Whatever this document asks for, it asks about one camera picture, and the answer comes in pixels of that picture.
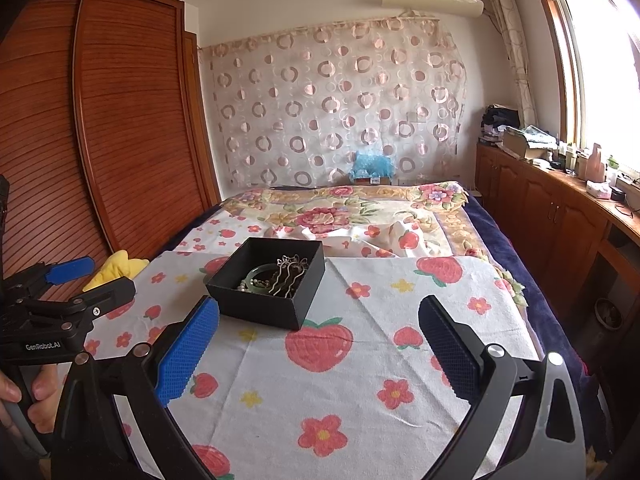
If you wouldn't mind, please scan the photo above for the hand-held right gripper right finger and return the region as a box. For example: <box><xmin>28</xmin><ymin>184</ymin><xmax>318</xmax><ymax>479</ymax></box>
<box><xmin>417</xmin><ymin>294</ymin><xmax>588</xmax><ymax>480</ymax></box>

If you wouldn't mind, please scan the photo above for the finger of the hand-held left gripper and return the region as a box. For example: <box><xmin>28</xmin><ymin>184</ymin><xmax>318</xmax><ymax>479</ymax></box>
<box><xmin>29</xmin><ymin>276</ymin><xmax>137</xmax><ymax>332</ymax></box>
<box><xmin>4</xmin><ymin>256</ymin><xmax>97</xmax><ymax>297</ymax></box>

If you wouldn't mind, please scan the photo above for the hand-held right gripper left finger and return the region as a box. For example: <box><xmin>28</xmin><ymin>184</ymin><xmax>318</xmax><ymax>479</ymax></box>
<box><xmin>50</xmin><ymin>295</ymin><xmax>221</xmax><ymax>480</ymax></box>

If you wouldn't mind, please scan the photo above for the black jewelry box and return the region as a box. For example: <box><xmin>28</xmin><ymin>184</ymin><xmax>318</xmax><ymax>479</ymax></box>
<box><xmin>206</xmin><ymin>236</ymin><xmax>327</xmax><ymax>332</ymax></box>

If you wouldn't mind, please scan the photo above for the pale green jade bangle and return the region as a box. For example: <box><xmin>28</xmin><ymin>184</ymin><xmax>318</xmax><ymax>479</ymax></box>
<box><xmin>243</xmin><ymin>265</ymin><xmax>284</xmax><ymax>295</ymax></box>

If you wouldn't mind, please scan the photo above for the metal hairpin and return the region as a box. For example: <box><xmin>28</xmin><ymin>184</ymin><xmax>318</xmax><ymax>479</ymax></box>
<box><xmin>267</xmin><ymin>254</ymin><xmax>307</xmax><ymax>295</ymax></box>

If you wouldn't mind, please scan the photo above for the person's left hand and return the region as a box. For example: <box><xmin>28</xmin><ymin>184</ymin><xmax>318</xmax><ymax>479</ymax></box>
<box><xmin>0</xmin><ymin>363</ymin><xmax>63</xmax><ymax>427</ymax></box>

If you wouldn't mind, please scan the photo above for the yellow plush toy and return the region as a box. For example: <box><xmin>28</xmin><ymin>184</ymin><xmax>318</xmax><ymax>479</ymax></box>
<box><xmin>82</xmin><ymin>250</ymin><xmax>150</xmax><ymax>292</ymax></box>

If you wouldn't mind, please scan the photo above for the dark blue blanket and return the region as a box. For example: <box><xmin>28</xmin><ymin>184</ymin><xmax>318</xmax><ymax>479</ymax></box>
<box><xmin>464</xmin><ymin>191</ymin><xmax>601</xmax><ymax>413</ymax></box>

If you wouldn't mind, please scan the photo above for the strawberry print bed sheet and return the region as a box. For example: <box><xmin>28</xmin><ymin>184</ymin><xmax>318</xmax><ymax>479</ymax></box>
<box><xmin>55</xmin><ymin>207</ymin><xmax>544</xmax><ymax>480</ymax></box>

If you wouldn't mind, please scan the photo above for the wooden wardrobe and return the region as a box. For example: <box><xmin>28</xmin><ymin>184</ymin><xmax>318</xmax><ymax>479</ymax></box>
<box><xmin>0</xmin><ymin>0</ymin><xmax>222</xmax><ymax>307</ymax></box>

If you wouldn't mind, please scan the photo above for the dark bowl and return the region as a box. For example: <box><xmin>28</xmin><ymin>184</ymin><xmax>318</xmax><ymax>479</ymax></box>
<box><xmin>594</xmin><ymin>298</ymin><xmax>624</xmax><ymax>331</ymax></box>

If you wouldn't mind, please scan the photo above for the wooden cabinet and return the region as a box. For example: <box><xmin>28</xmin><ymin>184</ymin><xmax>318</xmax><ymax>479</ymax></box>
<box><xmin>472</xmin><ymin>141</ymin><xmax>640</xmax><ymax>413</ymax></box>

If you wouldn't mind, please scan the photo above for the floral blanket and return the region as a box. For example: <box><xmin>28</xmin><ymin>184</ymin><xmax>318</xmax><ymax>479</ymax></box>
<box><xmin>219</xmin><ymin>180</ymin><xmax>529</xmax><ymax>307</ymax></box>

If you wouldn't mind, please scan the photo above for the blue plastic bag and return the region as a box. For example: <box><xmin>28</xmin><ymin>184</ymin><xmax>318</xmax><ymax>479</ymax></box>
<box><xmin>349</xmin><ymin>149</ymin><xmax>394</xmax><ymax>179</ymax></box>

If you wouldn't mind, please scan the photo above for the open box of papers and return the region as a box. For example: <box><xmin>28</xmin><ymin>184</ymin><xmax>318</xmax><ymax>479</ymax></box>
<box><xmin>501</xmin><ymin>124</ymin><xmax>559</xmax><ymax>162</ymax></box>

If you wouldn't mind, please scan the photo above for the cluster of small bottles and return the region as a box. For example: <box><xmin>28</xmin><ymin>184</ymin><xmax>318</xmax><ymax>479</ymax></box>
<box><xmin>554</xmin><ymin>142</ymin><xmax>592</xmax><ymax>179</ymax></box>

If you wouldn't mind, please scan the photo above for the pile of dark clothes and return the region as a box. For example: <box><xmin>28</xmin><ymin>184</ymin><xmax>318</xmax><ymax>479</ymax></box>
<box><xmin>480</xmin><ymin>104</ymin><xmax>522</xmax><ymax>144</ymax></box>

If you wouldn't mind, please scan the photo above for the pink bottle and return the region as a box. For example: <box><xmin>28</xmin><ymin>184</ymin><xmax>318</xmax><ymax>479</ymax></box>
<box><xmin>589</xmin><ymin>143</ymin><xmax>606</xmax><ymax>181</ymax></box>

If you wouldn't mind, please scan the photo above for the window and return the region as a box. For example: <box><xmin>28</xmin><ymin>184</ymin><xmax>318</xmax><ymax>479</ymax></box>
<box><xmin>529</xmin><ymin>0</ymin><xmax>640</xmax><ymax>222</ymax></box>

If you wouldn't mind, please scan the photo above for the patterned window curtain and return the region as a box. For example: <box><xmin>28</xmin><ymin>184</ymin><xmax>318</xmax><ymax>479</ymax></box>
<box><xmin>481</xmin><ymin>0</ymin><xmax>539</xmax><ymax>129</ymax></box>

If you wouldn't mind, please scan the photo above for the circle pattern wall curtain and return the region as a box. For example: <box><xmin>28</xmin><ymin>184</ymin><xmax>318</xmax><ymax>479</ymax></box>
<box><xmin>199</xmin><ymin>16</ymin><xmax>469</xmax><ymax>192</ymax></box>

